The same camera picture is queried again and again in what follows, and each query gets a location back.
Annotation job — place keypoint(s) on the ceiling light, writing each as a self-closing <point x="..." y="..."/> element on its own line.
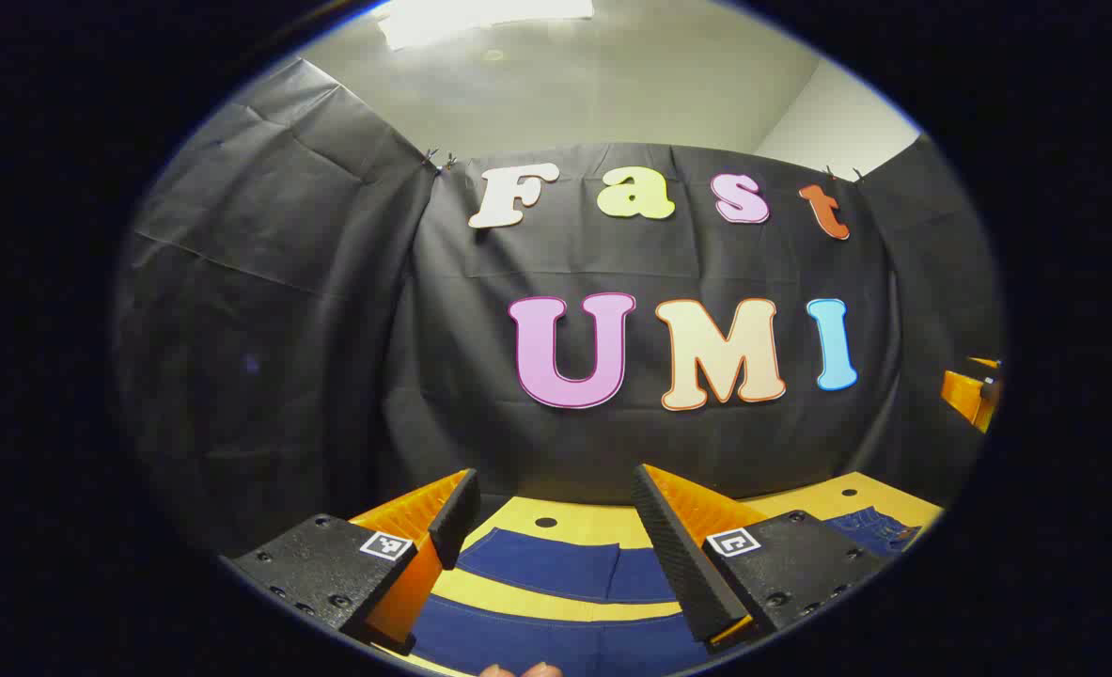
<point x="480" y="17"/>

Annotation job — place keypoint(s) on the blue jeans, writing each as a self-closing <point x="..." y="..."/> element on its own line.
<point x="537" y="564"/>

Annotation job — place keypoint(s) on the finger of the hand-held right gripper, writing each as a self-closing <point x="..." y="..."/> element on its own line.
<point x="964" y="395"/>

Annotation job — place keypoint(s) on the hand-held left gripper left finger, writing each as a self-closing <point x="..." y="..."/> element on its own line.
<point x="457" y="522"/>

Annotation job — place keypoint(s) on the black backdrop cloth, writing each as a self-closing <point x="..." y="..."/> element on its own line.
<point x="330" y="376"/>

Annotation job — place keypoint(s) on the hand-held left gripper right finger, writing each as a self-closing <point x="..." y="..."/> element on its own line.
<point x="678" y="564"/>

